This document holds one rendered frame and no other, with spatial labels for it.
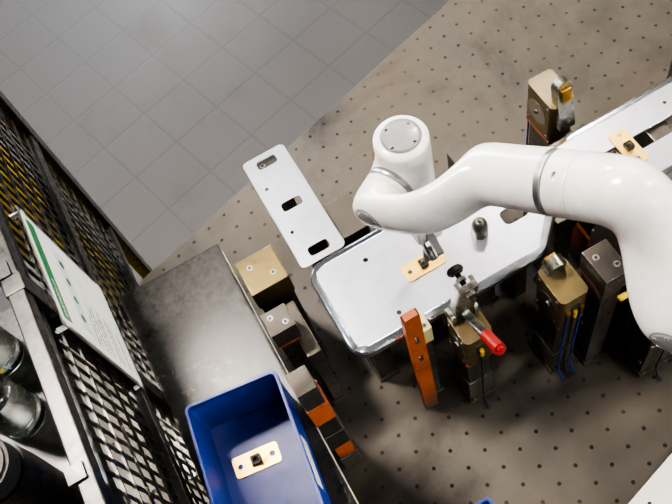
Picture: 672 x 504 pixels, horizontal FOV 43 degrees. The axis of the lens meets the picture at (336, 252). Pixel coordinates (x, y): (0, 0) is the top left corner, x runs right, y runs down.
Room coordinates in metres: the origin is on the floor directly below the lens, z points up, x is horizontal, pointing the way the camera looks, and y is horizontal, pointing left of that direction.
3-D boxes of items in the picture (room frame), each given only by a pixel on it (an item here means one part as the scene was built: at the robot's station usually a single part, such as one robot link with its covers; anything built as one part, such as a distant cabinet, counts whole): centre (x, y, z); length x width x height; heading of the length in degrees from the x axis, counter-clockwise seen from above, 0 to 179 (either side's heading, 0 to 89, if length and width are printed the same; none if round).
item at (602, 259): (0.52, -0.42, 0.91); 0.07 x 0.05 x 0.42; 10
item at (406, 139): (0.69, -0.14, 1.37); 0.09 x 0.08 x 0.13; 130
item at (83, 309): (0.70, 0.41, 1.30); 0.23 x 0.02 x 0.31; 10
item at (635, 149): (0.77, -0.61, 1.01); 0.08 x 0.04 x 0.01; 9
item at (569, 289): (0.52, -0.36, 0.88); 0.11 x 0.07 x 0.37; 10
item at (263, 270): (0.77, 0.14, 0.88); 0.08 x 0.08 x 0.36; 10
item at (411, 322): (0.52, -0.07, 0.95); 0.03 x 0.01 x 0.50; 100
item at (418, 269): (0.69, -0.15, 1.01); 0.08 x 0.04 x 0.01; 100
